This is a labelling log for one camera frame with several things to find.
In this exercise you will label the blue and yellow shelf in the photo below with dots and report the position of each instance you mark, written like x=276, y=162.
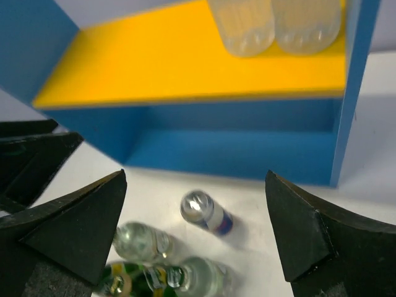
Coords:
x=158, y=90

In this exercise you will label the clear plastic bottle blue label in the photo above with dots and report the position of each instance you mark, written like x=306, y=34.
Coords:
x=245, y=27

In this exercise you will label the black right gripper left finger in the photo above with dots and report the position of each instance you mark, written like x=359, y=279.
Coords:
x=60, y=248

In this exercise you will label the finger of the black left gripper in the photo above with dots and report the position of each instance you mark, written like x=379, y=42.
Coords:
x=13, y=131
x=29, y=164

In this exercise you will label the clear chang glass bottle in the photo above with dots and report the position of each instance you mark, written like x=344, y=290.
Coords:
x=138, y=242

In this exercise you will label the red bull can red tab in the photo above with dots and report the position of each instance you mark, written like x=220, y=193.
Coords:
x=199, y=209

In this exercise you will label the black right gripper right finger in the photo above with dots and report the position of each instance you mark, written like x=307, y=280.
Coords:
x=326, y=250

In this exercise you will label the clear plastic bottle white text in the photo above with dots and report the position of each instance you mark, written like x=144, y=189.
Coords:
x=306, y=26

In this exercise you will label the green perrier bottle red label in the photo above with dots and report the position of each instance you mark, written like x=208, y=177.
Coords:
x=130, y=279

